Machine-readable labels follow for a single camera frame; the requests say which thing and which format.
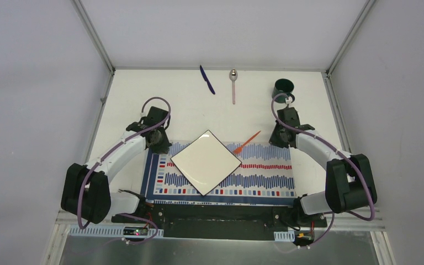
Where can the white square plate black rim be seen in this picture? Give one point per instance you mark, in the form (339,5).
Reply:
(206,162)

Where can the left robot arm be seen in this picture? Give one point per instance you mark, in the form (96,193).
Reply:
(86,192)

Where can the aluminium frame rail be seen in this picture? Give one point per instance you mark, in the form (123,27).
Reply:
(167,216)

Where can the blue plastic knife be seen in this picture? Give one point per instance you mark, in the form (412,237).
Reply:
(206,80)

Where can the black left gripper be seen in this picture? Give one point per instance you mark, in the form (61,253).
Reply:
(159,145)

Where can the metal spoon pink handle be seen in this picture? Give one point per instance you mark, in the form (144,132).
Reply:
(233,77)

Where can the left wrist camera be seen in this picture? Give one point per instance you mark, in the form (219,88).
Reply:
(155,116)

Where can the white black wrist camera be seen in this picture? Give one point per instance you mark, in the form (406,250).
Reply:
(289,116)

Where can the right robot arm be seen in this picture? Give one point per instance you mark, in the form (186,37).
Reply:
(349,186)

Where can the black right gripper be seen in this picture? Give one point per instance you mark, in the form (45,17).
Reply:
(274,141)

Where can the blue striped placemat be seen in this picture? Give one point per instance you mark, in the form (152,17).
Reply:
(264,177)

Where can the dark green mug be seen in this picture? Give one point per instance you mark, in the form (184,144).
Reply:
(283,91)

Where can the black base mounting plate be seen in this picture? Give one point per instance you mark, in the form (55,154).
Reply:
(228,222)

